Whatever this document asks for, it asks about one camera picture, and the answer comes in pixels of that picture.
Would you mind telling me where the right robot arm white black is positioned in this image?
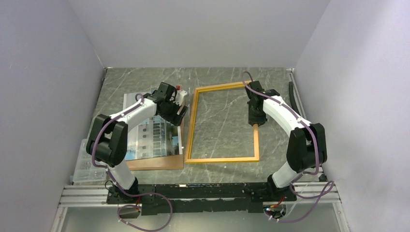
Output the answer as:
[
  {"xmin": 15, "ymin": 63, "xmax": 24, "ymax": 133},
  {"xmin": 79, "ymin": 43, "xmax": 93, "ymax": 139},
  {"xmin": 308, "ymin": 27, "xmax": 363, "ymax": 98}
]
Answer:
[{"xmin": 245, "ymin": 81, "xmax": 327, "ymax": 201}]

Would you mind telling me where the clear plastic screw box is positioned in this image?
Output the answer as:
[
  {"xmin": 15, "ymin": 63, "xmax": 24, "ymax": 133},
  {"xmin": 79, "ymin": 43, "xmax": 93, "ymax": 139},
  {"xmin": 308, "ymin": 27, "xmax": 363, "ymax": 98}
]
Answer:
[{"xmin": 73, "ymin": 139, "xmax": 106, "ymax": 183}]

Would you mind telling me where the building photo print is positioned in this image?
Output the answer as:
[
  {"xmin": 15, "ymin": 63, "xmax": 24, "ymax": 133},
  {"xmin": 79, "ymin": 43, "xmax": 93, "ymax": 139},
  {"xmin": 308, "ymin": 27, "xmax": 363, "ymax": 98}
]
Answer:
[{"xmin": 123, "ymin": 93, "xmax": 182, "ymax": 161}]

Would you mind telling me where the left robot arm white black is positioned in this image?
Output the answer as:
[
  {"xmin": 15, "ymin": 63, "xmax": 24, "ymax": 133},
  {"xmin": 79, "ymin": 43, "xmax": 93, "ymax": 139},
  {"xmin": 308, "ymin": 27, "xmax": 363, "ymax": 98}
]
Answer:
[{"xmin": 86, "ymin": 82, "xmax": 188, "ymax": 203}]

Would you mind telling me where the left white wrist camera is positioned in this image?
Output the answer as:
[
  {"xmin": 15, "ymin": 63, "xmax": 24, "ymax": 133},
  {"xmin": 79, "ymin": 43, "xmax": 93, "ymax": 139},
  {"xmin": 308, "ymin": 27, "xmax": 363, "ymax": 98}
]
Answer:
[{"xmin": 175, "ymin": 85, "xmax": 188, "ymax": 106}]

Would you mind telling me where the aluminium extrusion rail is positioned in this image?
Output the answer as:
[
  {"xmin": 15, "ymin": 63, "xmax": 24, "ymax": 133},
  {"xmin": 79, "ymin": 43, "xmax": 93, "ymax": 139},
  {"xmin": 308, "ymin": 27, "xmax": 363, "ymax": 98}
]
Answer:
[{"xmin": 59, "ymin": 182, "xmax": 328, "ymax": 207}]

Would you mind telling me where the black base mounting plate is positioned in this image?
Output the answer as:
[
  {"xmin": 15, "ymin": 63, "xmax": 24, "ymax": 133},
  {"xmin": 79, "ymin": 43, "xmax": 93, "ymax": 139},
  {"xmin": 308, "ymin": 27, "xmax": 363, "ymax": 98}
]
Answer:
[{"xmin": 106, "ymin": 182, "xmax": 296, "ymax": 216}]

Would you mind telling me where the brown backing board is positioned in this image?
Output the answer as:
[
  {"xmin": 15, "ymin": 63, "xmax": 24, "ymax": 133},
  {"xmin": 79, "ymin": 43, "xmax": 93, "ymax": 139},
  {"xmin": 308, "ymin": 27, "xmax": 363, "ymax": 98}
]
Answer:
[{"xmin": 126, "ymin": 123, "xmax": 184, "ymax": 171}]

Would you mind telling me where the black corrugated hose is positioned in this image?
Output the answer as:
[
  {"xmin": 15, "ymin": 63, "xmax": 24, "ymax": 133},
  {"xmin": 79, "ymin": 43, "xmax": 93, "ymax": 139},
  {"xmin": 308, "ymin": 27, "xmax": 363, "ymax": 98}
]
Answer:
[{"xmin": 289, "ymin": 81, "xmax": 303, "ymax": 116}]

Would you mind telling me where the yellow picture frame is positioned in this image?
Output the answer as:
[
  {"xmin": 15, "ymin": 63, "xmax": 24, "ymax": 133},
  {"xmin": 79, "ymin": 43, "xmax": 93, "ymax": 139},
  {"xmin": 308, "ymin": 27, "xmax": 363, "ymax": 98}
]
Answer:
[{"xmin": 184, "ymin": 82, "xmax": 260, "ymax": 164}]

